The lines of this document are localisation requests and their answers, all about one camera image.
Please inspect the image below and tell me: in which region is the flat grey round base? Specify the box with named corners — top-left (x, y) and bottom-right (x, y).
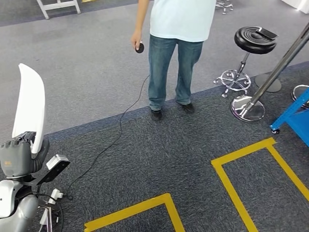
top-left (254, 72), bottom-right (282, 93)

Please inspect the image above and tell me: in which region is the dark phone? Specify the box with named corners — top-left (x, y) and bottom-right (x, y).
top-left (258, 27), bottom-right (278, 41)

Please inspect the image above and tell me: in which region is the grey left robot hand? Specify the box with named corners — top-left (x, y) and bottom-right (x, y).
top-left (0, 131), bottom-right (50, 180)

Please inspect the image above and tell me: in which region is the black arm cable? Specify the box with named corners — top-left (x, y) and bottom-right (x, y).
top-left (32, 192), bottom-right (65, 232)

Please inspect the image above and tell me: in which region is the person's right hand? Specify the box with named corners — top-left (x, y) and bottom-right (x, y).
top-left (131, 28), bottom-right (143, 52)

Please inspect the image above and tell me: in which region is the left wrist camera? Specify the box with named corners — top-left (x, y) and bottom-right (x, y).
top-left (45, 154), bottom-right (71, 180)

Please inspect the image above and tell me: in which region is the blue metal shelf rack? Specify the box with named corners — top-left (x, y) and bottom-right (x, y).
top-left (270, 88), bottom-right (309, 148)

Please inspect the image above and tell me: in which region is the white curved plastic part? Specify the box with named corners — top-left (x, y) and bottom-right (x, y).
top-left (11, 63), bottom-right (46, 155)

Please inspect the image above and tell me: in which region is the chrome chair base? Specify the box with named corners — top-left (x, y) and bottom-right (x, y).
top-left (215, 0), bottom-right (234, 15)

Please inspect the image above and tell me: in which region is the white table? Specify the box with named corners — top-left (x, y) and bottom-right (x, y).
top-left (36, 0), bottom-right (81, 20)

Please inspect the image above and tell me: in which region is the person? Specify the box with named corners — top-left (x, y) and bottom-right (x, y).
top-left (131, 0), bottom-right (217, 122)

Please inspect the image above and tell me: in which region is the black round stool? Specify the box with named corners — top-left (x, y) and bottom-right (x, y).
top-left (213, 25), bottom-right (278, 99)

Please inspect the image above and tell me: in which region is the yellow tape square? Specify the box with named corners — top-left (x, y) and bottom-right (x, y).
top-left (84, 192), bottom-right (186, 232)
top-left (210, 137), bottom-right (309, 232)

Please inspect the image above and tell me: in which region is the black controller cable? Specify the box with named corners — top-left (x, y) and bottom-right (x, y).
top-left (65, 74), bottom-right (150, 201)

